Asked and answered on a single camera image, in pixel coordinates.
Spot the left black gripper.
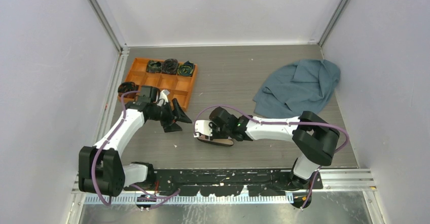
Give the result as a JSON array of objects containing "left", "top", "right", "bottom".
[{"left": 149, "top": 98, "right": 191, "bottom": 133}]

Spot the black glasses case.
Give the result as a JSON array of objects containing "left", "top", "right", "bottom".
[{"left": 197, "top": 135, "right": 234, "bottom": 147}]

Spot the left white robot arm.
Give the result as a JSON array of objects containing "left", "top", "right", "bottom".
[{"left": 78, "top": 86, "right": 192, "bottom": 197}]

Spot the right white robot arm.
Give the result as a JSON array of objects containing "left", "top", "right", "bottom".
[{"left": 195, "top": 106, "right": 340, "bottom": 189}]

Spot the orange compartment tray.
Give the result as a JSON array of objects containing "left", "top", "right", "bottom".
[{"left": 125, "top": 58, "right": 198, "bottom": 111}]

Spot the green yellow rolled tie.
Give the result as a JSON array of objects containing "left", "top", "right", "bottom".
[{"left": 177, "top": 61, "right": 195, "bottom": 77}]

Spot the dark brown rolled tie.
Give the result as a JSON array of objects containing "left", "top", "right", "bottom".
[{"left": 161, "top": 58, "right": 179, "bottom": 75}]

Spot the dark green rolled tie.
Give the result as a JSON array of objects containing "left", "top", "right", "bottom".
[{"left": 146, "top": 60, "right": 163, "bottom": 73}]

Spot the black orange rolled tie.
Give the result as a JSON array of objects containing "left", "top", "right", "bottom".
[{"left": 117, "top": 82, "right": 139, "bottom": 96}]

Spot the dark teal cloth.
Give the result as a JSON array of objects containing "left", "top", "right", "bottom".
[{"left": 253, "top": 59, "right": 341, "bottom": 119}]

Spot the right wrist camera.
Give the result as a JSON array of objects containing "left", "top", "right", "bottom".
[{"left": 194, "top": 120, "right": 212, "bottom": 138}]

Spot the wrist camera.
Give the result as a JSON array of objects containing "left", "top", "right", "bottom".
[
  {"left": 194, "top": 120, "right": 212, "bottom": 138},
  {"left": 157, "top": 89, "right": 170, "bottom": 106}
]

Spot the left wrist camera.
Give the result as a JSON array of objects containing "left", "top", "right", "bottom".
[{"left": 157, "top": 89, "right": 170, "bottom": 106}]

